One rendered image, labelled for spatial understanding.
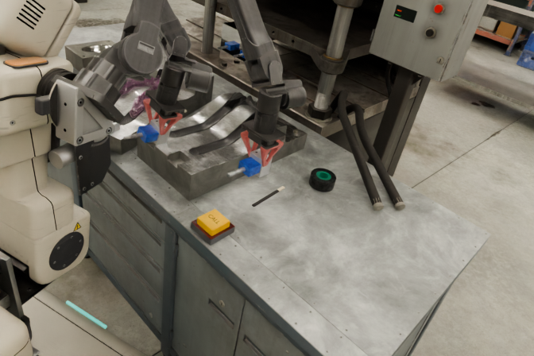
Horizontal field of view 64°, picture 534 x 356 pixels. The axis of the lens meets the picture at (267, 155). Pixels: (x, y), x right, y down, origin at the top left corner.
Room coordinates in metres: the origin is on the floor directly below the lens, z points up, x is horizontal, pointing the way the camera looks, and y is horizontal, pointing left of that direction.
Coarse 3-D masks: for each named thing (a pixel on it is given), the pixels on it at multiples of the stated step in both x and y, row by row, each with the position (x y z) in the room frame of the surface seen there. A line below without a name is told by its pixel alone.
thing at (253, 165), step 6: (258, 150) 0.98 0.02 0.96; (252, 156) 0.96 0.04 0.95; (258, 156) 0.95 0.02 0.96; (240, 162) 0.93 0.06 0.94; (246, 162) 0.93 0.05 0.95; (252, 162) 0.94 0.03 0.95; (258, 162) 0.94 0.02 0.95; (270, 162) 0.96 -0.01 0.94; (240, 168) 0.91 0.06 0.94; (246, 168) 0.91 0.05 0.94; (252, 168) 0.91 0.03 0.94; (258, 168) 0.93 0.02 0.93; (264, 168) 0.94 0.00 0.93; (228, 174) 0.88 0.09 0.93; (234, 174) 0.88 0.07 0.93; (246, 174) 0.91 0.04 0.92; (252, 174) 0.91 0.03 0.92; (258, 174) 0.94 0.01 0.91; (264, 174) 0.95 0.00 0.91
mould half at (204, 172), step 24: (192, 120) 1.21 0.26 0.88; (240, 120) 1.20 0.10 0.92; (144, 144) 1.05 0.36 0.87; (168, 144) 1.03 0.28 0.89; (192, 144) 1.06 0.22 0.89; (240, 144) 1.11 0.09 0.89; (288, 144) 1.22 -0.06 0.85; (168, 168) 0.97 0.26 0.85; (192, 168) 0.94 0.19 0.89; (216, 168) 0.98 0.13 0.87; (192, 192) 0.92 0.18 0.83
